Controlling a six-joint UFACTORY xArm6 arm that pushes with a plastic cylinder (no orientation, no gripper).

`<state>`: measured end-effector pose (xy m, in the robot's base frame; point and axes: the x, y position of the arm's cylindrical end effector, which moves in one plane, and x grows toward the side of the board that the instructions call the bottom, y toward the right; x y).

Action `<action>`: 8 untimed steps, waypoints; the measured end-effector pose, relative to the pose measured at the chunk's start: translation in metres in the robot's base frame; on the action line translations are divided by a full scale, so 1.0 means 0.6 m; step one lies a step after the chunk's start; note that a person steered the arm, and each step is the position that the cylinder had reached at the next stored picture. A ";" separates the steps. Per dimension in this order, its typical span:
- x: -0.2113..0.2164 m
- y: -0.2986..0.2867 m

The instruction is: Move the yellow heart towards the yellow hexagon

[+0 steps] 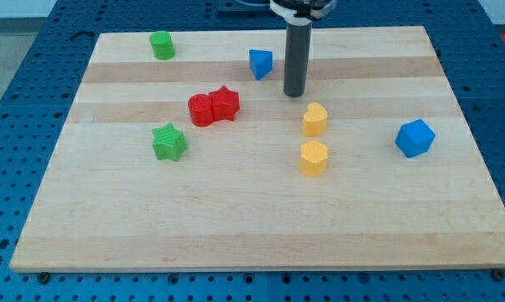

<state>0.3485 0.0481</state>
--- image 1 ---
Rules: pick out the yellow hexagon block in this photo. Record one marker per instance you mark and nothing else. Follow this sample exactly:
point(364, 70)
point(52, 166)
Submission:
point(313, 158)

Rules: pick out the red star block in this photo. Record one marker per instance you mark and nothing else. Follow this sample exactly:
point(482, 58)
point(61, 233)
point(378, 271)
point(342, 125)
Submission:
point(225, 103)

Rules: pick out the yellow heart block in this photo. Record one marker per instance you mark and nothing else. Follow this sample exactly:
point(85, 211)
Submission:
point(314, 120)

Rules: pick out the blue cube block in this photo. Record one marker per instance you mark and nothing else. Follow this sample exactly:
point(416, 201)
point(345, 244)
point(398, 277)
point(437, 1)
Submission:
point(414, 138)

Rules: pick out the green cylinder block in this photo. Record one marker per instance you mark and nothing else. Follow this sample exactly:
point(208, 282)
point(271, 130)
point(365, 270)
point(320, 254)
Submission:
point(162, 45)

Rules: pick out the green star block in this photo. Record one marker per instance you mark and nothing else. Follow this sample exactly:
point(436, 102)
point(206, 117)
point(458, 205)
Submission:
point(168, 142)

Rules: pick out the blue perforated table plate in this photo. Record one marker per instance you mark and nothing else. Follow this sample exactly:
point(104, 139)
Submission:
point(34, 108)

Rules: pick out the blue triangle block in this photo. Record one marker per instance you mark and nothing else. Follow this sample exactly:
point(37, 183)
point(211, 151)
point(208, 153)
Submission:
point(260, 63)

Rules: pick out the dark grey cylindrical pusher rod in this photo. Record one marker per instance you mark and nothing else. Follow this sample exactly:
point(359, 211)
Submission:
point(296, 59)

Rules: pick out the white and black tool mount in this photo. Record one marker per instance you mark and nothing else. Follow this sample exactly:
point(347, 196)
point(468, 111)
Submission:
point(301, 10)

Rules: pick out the light wooden board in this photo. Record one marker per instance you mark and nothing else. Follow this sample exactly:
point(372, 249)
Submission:
point(236, 200)

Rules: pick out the red cylinder block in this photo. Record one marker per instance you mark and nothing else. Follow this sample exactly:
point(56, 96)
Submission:
point(201, 110)

